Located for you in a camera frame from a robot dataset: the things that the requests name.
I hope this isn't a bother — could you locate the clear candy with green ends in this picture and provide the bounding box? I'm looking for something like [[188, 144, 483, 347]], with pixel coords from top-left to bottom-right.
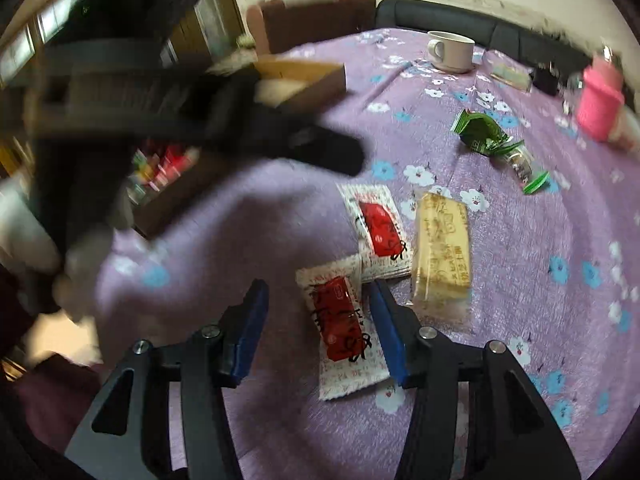
[[492, 142, 551, 195]]

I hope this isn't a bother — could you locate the brown armchair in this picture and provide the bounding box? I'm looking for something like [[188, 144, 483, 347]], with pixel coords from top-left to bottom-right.
[[246, 0, 377, 56]]

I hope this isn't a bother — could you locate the small black object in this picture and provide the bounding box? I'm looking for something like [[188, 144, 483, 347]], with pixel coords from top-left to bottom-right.
[[532, 62, 561, 97]]

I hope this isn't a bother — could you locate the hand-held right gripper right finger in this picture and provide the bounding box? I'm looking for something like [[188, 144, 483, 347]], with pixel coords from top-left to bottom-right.
[[367, 279, 583, 480]]

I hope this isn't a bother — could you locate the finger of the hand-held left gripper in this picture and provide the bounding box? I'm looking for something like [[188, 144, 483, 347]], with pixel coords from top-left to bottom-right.
[[215, 109, 366, 178]]

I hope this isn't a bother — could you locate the clear-wrapped biscuit packet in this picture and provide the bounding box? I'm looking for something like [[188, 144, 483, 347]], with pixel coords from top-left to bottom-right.
[[410, 192, 473, 331]]

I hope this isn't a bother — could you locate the green pyramid snack packet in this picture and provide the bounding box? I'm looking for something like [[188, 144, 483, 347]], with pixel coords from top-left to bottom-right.
[[451, 109, 526, 157]]

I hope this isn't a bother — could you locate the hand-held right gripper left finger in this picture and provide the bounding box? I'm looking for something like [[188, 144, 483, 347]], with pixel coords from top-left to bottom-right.
[[65, 279, 271, 480]]

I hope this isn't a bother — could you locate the pink bottle with knitted sleeve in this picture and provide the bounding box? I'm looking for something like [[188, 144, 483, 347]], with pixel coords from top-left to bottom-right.
[[575, 46, 626, 142]]

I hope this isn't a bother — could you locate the thin booklet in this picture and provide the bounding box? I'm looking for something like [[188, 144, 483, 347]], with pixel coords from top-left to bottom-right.
[[490, 62, 532, 92]]

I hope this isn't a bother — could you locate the shallow cardboard box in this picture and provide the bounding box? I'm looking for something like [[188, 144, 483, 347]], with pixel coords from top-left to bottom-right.
[[127, 57, 347, 241]]

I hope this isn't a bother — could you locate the white snack packet red label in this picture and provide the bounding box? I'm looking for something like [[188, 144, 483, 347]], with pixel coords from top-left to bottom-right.
[[336, 183, 415, 282], [295, 255, 396, 402]]

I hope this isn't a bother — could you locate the dark sofa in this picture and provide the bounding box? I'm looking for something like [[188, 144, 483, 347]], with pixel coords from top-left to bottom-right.
[[375, 0, 601, 68]]

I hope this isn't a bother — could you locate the white mug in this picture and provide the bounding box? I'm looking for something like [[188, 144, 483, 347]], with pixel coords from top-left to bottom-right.
[[426, 31, 476, 74]]

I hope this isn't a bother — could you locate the wooden door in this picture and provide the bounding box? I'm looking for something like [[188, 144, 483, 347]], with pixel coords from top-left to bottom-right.
[[160, 0, 251, 76]]

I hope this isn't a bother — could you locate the clear plastic object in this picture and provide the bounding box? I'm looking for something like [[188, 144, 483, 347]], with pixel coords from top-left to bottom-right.
[[562, 72, 586, 113]]

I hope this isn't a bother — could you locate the purple floral tablecloth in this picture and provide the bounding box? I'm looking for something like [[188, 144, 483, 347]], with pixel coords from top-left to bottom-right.
[[95, 27, 640, 480]]

